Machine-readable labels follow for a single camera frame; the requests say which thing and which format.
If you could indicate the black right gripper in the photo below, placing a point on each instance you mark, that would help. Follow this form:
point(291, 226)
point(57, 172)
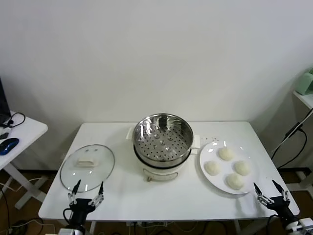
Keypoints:
point(281, 206)

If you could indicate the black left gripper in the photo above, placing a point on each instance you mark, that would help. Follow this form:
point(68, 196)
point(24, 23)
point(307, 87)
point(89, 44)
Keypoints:
point(82, 208)

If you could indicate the white steamed baozi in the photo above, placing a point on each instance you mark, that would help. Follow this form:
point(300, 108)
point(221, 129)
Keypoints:
point(234, 181)
point(226, 153)
point(242, 167)
point(212, 168)

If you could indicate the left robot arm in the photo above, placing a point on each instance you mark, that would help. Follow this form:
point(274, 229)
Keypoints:
point(73, 231)

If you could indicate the stainless steel steamer basket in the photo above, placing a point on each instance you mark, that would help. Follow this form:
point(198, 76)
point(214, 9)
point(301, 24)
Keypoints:
point(161, 144)

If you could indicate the round glass pot lid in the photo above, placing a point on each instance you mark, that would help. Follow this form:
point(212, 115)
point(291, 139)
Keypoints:
point(85, 162)

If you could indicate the white round plate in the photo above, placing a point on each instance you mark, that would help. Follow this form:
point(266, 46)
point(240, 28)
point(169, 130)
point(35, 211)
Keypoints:
point(216, 181)

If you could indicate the white power strip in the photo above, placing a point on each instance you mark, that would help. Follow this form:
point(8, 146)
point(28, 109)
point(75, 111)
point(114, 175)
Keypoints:
point(146, 223)

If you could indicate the white electric cooker base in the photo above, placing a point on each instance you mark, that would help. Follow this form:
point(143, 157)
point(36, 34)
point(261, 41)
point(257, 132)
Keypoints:
point(161, 173)

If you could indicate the white side table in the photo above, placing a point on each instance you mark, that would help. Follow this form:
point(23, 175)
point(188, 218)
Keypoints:
point(29, 127)

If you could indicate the blue computer mouse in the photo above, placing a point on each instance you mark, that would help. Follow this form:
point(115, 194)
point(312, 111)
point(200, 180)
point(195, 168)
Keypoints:
point(8, 145)

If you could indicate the small dark gadget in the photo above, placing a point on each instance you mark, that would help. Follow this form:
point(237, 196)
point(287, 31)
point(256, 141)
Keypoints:
point(4, 135)

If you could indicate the white shelf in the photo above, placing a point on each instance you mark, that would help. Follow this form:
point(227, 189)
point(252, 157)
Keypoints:
point(305, 99)

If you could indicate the pale green box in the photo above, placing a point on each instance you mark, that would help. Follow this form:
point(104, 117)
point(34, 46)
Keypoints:
point(305, 83)

